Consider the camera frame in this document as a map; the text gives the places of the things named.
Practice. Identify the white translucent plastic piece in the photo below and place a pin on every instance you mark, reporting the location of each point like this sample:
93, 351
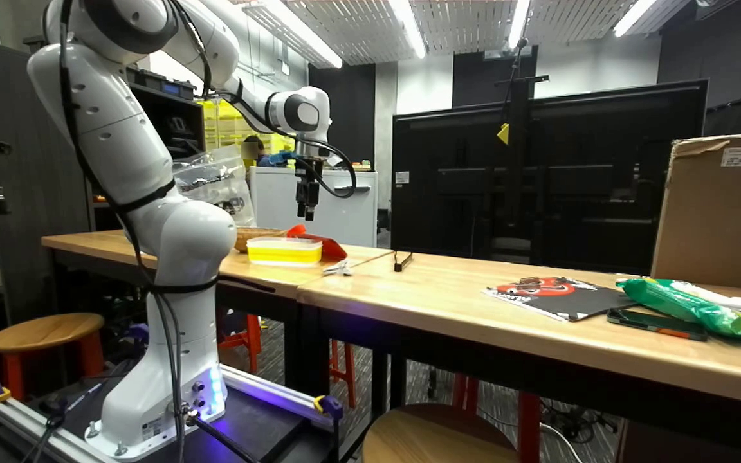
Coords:
337, 267

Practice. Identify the yellow triangular tag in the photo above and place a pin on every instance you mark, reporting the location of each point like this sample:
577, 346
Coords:
504, 134

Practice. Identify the person in yellow shirt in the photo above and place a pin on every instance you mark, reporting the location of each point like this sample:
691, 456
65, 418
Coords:
256, 149

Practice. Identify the dark storage shelf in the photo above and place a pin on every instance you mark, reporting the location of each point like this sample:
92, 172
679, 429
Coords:
10, 171

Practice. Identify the red and black magazine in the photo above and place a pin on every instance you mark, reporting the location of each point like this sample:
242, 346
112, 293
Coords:
566, 298

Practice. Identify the red metal stool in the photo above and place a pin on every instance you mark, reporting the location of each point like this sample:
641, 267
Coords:
528, 425
252, 337

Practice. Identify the ceiling light strip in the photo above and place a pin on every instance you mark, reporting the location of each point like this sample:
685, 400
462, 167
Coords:
409, 26
634, 15
517, 20
303, 35

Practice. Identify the brown cardboard box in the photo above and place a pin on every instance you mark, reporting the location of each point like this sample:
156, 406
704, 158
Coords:
721, 213

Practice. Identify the large black monitor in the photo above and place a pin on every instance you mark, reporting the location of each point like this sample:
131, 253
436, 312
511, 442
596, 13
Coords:
602, 171

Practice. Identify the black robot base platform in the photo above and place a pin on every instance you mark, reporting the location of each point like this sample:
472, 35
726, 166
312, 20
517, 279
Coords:
259, 425

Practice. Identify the red lunch box lid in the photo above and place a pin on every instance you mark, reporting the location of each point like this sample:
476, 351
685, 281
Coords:
331, 247

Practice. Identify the green plastic bag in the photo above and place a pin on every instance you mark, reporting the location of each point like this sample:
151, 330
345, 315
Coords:
696, 306

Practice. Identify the round wooden stool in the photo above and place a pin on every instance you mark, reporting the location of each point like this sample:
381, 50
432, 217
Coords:
438, 434

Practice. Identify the white counter cabinet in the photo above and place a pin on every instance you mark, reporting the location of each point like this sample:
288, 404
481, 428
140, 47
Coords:
345, 207

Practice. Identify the clear printed plastic bag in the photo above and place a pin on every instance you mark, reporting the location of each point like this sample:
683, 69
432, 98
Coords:
212, 182

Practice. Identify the wooden stool with orange legs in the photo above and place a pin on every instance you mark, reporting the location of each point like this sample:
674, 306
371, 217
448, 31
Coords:
44, 333

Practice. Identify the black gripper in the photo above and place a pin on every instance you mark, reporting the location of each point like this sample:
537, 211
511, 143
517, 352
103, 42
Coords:
306, 180

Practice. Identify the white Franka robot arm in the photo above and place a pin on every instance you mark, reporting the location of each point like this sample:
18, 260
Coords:
121, 128

